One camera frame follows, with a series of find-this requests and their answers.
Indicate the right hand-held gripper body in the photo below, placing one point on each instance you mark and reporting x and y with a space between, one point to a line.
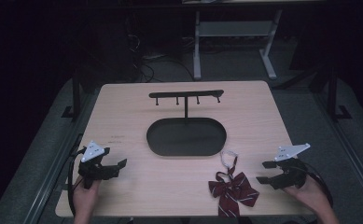
291 174

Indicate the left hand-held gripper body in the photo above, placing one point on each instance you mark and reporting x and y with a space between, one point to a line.
95 170

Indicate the dark red striped bow tie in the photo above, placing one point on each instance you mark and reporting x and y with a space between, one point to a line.
232 191

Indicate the black hook stand with tray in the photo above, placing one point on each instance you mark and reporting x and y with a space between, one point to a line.
186 137

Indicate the person's left hand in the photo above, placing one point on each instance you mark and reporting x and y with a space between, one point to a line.
85 199

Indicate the person's right hand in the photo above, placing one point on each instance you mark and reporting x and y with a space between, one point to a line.
313 196

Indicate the black metal stand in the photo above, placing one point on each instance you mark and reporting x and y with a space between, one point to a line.
333 93
76 93

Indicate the grey metal floor rail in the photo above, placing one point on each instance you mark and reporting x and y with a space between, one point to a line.
347 146
54 174

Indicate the white metal desk frame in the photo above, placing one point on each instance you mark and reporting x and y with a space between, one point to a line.
232 28

